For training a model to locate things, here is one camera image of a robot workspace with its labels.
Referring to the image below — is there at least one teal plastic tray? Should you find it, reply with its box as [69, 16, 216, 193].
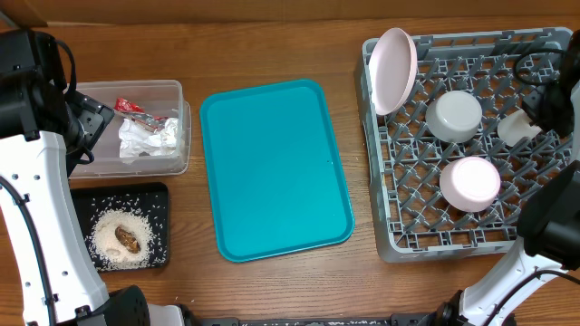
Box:
[199, 79, 355, 263]

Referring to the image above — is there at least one pink bowl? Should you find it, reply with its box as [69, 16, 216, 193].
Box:
[440, 157, 501, 212]

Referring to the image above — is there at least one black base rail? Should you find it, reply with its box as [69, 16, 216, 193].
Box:
[185, 312, 436, 326]

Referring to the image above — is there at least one black tray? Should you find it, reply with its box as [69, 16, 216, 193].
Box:
[70, 181, 170, 273]

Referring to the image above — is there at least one pale green cup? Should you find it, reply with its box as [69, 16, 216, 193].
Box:
[498, 110, 542, 147]

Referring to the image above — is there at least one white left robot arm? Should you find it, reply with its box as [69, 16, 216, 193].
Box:
[1, 29, 196, 325]

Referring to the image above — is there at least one grey dish rack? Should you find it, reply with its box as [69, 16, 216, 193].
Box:
[354, 27, 572, 263]

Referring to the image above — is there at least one clear plastic bin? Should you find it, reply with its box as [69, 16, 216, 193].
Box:
[71, 80, 191, 178]

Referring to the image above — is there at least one large pink plate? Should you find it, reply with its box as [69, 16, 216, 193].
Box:
[368, 28, 418, 116]

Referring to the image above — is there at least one grey bowl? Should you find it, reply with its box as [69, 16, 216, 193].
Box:
[425, 91, 482, 143]

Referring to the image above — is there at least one gold foil wrapper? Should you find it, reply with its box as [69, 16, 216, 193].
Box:
[114, 226, 140, 254]

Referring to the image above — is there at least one red foil wrapper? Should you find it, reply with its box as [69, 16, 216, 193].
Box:
[114, 98, 168, 132]

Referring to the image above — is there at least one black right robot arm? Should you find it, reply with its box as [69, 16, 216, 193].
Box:
[430, 33, 579, 325]

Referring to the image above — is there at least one white rice pile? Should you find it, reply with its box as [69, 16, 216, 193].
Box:
[83, 194, 169, 273]

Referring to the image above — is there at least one white napkin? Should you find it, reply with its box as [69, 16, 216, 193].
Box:
[118, 118, 179, 158]

